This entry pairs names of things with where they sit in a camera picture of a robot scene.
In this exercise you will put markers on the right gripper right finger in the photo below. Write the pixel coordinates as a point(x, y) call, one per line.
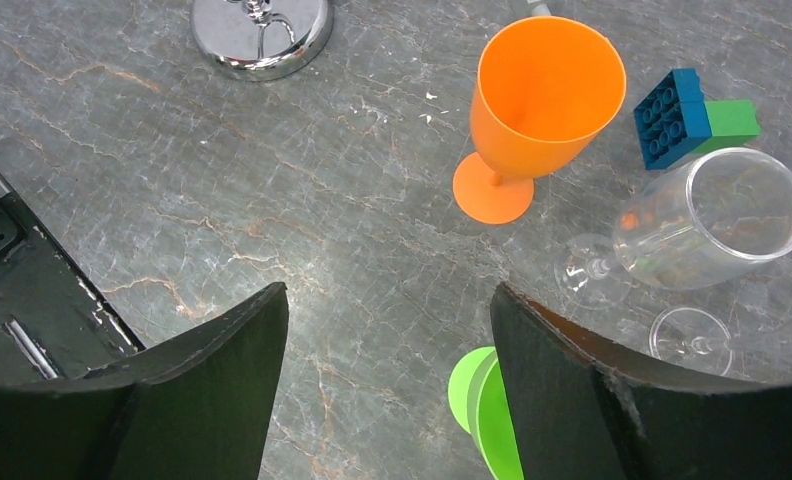
point(585, 407)

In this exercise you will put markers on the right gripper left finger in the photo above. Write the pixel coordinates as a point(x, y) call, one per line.
point(196, 406)

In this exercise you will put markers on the green plastic wine glass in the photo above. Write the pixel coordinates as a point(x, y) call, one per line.
point(478, 402)

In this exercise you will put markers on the clear wine glass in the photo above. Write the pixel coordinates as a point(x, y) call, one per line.
point(709, 221)
point(695, 339)

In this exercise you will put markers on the orange plastic wine glass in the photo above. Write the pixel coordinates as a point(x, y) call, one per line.
point(546, 86)

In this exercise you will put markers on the chrome wine glass rack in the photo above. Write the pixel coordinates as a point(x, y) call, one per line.
point(260, 40)

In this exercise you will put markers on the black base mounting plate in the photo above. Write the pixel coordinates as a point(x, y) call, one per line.
point(54, 322)

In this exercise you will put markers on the blue toy brick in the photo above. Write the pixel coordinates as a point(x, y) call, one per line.
point(672, 120)

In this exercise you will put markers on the green toy brick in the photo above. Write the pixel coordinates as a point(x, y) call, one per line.
point(733, 123)

